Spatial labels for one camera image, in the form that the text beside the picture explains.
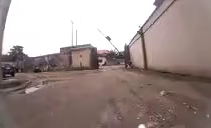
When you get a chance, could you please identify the long pale boundary wall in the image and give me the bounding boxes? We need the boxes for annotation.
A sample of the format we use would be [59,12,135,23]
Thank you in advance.
[124,0,211,80]

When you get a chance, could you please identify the wet brown dirt road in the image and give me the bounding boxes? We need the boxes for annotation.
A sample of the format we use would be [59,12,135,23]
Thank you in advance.
[0,64,211,128]

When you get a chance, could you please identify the low building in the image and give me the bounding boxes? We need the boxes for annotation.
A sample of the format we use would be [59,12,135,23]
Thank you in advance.
[25,52,71,72]

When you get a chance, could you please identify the white vehicle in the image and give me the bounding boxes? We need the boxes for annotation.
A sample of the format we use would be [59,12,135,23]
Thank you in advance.
[97,56,108,67]

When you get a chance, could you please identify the dark vehicle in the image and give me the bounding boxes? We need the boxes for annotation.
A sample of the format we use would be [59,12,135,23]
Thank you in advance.
[32,64,45,73]

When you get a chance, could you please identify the small beige flat-roofed building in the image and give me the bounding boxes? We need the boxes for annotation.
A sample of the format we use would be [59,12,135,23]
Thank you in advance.
[59,43,99,70]

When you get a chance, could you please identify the tree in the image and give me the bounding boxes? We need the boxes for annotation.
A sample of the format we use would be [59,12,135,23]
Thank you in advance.
[7,44,29,63]

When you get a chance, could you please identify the dark car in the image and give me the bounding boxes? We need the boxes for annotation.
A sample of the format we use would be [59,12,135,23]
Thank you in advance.
[1,63,18,78]

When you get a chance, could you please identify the puddle of water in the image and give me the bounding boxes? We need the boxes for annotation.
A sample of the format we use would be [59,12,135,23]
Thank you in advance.
[18,83,47,96]

